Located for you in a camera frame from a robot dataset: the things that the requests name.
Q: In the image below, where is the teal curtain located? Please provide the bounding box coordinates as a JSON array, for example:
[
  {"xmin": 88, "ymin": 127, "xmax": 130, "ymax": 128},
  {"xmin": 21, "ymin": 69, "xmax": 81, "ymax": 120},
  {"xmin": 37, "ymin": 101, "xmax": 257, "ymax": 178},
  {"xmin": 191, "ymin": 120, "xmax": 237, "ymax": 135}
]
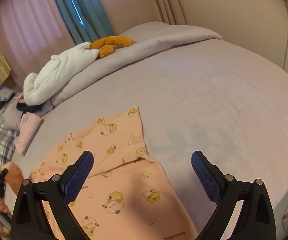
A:
[{"xmin": 55, "ymin": 0, "xmax": 115, "ymax": 44}]

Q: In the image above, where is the peach cartoon print garment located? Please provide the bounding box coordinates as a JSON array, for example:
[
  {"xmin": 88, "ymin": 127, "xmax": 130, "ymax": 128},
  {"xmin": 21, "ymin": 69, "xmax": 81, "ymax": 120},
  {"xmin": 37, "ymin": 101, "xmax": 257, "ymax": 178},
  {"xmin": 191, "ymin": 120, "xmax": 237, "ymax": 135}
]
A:
[{"xmin": 2, "ymin": 106, "xmax": 200, "ymax": 240}]

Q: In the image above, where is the pink sheer curtain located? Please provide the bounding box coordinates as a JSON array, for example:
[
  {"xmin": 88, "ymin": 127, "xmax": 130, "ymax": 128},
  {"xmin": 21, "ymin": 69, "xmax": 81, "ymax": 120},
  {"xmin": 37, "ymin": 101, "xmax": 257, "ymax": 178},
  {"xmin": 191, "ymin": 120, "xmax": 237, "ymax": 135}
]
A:
[{"xmin": 0, "ymin": 0, "xmax": 75, "ymax": 89}]

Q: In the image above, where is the dark navy garment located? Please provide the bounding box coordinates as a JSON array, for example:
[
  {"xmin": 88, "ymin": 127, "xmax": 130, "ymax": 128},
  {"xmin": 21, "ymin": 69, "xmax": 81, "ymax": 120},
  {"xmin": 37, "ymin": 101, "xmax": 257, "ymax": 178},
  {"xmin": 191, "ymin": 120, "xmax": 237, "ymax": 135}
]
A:
[{"xmin": 16, "ymin": 97, "xmax": 43, "ymax": 113}]

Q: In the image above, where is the lilac quilted duvet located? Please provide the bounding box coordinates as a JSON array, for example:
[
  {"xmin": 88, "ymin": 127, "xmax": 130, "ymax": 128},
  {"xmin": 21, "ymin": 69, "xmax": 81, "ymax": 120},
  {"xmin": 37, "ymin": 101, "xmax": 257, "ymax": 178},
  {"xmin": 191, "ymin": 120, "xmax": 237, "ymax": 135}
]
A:
[{"xmin": 3, "ymin": 21, "xmax": 225, "ymax": 131}]

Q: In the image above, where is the lilac bed sheet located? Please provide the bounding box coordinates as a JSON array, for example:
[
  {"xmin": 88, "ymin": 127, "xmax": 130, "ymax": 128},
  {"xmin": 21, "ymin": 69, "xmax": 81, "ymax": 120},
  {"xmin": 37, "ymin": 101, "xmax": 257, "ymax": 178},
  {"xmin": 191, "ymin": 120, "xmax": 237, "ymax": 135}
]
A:
[{"xmin": 13, "ymin": 40, "xmax": 288, "ymax": 229}]

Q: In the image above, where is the folded pink garment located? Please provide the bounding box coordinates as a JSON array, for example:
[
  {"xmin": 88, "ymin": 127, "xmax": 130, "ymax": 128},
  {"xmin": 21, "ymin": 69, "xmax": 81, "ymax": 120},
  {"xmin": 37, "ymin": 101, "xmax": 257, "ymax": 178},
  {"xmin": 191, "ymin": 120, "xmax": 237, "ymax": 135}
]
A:
[{"xmin": 14, "ymin": 112, "xmax": 43, "ymax": 156}]

